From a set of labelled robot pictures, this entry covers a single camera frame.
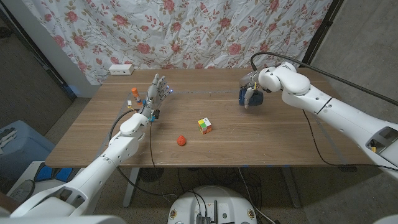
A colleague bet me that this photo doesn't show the white blue floor device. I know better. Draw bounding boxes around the white blue floor device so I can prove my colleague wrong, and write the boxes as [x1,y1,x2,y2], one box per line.
[7,161,85,195]

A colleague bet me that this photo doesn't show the navy blue mug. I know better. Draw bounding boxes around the navy blue mug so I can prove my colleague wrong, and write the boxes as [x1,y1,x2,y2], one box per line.
[238,88,264,107]

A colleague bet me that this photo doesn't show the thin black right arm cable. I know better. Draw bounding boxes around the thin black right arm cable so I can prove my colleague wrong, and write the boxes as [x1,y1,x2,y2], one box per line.
[302,108,398,172]

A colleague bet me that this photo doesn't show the black door frame strip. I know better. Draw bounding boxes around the black door frame strip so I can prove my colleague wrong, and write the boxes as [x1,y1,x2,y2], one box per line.
[0,6,77,101]

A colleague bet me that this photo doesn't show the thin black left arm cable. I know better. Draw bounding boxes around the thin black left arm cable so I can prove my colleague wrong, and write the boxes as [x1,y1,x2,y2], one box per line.
[149,120,157,171]

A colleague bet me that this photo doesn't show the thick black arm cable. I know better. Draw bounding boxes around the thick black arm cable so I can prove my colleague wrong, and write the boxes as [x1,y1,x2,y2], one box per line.
[108,108,178,200]
[249,51,398,107]

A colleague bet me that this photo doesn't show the black backdrop pole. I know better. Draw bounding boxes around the black backdrop pole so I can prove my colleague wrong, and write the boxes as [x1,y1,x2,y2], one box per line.
[298,0,345,68]

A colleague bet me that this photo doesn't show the white power strip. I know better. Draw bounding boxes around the white power strip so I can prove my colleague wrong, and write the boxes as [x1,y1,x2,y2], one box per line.
[108,63,135,76]

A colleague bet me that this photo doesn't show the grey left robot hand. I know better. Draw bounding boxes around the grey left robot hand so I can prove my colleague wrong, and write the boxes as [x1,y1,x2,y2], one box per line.
[139,73,174,118]

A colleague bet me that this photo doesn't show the floral curtain backdrop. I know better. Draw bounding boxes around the floral curtain backdrop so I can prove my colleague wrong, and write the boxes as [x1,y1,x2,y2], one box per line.
[21,0,334,86]

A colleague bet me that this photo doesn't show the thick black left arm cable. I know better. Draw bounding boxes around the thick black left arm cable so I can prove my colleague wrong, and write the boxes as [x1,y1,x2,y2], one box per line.
[108,108,178,200]

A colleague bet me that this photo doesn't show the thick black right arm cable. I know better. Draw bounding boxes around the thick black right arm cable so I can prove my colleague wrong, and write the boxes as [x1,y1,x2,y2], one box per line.
[249,51,398,107]

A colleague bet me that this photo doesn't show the white table leg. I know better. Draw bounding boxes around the white table leg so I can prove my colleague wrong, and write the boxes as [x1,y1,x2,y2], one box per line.
[123,167,141,208]

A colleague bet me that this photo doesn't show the white robot torso base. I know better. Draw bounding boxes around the white robot torso base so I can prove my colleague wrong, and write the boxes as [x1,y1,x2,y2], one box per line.
[167,185,258,224]

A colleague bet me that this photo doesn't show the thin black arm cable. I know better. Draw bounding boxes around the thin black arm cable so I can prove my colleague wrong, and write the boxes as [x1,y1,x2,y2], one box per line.
[149,120,157,171]
[302,108,398,172]

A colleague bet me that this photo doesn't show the blue storage bin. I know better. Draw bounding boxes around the blue storage bin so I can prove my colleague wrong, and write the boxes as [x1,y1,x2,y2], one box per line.
[0,119,57,183]

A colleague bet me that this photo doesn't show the black round base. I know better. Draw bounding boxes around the black round base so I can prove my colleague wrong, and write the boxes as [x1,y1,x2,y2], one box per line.
[139,167,165,183]

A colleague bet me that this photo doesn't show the grey table leg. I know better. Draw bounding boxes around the grey table leg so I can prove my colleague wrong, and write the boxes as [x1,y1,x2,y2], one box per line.
[281,166,302,208]

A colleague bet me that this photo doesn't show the white plastic part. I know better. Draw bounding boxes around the white plastic part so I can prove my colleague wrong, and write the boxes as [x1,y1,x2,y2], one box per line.
[0,127,18,156]

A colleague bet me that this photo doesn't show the orange glue stick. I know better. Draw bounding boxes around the orange glue stick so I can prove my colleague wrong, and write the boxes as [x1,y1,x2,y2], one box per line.
[131,87,142,106]

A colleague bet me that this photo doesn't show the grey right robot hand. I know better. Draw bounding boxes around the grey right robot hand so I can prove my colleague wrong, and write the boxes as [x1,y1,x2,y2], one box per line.
[238,70,265,110]

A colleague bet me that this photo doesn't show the rubiks cube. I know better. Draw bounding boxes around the rubiks cube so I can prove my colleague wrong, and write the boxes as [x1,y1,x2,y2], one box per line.
[197,117,213,135]

